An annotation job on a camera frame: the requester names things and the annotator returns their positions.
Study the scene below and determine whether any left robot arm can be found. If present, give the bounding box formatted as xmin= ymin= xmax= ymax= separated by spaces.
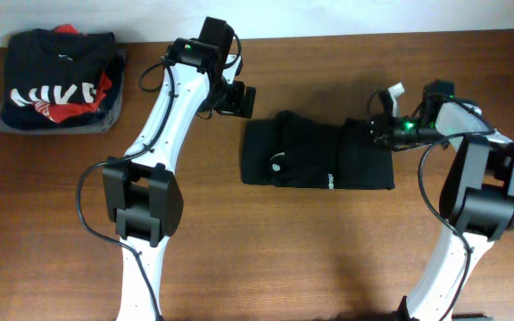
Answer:
xmin=103 ymin=17 xmax=256 ymax=320

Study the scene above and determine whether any red folded shirt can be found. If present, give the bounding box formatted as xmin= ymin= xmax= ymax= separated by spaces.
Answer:
xmin=30 ymin=29 xmax=115 ymax=123

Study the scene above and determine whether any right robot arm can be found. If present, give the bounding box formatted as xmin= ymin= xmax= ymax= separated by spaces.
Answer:
xmin=367 ymin=80 xmax=514 ymax=321

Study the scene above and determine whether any black Nike folded shirt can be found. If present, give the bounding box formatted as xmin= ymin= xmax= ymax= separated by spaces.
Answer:
xmin=4 ymin=29 xmax=116 ymax=107

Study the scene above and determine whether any black t-shirt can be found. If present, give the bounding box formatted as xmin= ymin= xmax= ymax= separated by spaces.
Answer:
xmin=241 ymin=111 xmax=395 ymax=190

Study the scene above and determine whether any grey folded shirt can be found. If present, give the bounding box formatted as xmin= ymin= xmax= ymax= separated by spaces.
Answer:
xmin=0 ymin=48 xmax=128 ymax=136

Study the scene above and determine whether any navy folded shirt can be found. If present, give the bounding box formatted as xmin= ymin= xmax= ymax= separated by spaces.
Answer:
xmin=0 ymin=55 xmax=116 ymax=130

